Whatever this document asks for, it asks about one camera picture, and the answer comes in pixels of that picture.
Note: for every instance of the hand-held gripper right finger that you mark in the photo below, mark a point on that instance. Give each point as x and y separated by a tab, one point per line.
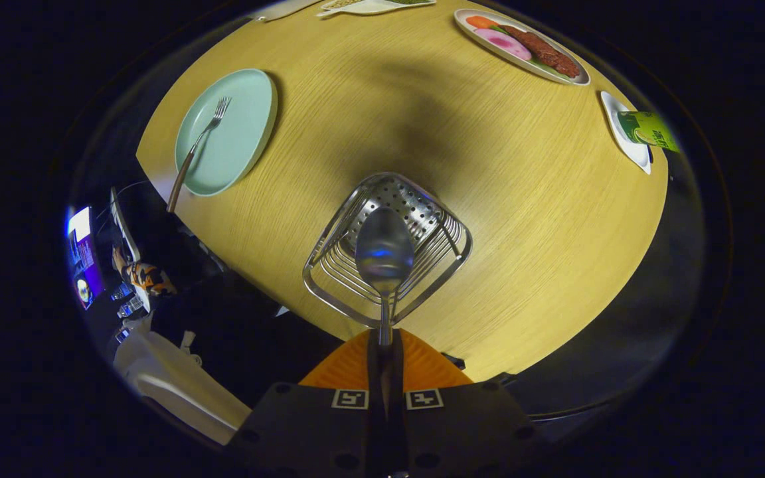
462	425

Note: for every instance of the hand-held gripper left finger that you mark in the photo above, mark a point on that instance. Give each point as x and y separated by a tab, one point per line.
316	425

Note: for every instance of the metal spoon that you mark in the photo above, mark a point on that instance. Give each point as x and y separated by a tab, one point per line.
384	245

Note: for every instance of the metal fork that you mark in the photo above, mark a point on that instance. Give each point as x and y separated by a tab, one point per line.
190	156

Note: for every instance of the white garment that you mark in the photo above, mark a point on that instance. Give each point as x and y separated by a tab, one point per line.
170	378

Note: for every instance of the orange black patterned object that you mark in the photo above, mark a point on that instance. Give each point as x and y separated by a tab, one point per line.
150	277

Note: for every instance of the lit computer monitor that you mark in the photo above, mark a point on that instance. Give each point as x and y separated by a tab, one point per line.
85	255

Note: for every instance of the mint green plate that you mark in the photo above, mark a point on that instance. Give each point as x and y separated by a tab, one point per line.
243	133

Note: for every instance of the white square coaster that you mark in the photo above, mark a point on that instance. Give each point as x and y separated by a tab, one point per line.
621	149

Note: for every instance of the green label drink bottle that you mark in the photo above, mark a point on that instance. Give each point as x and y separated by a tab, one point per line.
651	129

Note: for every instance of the brown meat slices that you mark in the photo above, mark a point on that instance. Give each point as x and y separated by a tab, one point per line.
545	52

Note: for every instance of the pink round food piece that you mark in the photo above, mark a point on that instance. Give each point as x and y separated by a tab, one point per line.
503	43

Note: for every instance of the white food plate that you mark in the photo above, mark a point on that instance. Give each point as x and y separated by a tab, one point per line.
489	41

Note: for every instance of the orange food piece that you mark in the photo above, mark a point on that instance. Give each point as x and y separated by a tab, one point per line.
482	21

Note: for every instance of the white divided bean tray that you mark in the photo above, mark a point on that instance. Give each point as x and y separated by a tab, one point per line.
369	6

